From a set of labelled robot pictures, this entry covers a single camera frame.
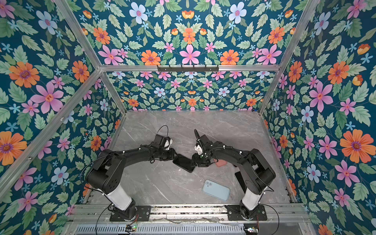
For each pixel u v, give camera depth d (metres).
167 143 0.81
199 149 0.84
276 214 0.75
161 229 0.77
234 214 0.73
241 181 0.82
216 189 0.83
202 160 0.77
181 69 0.93
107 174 0.47
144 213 0.74
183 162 0.96
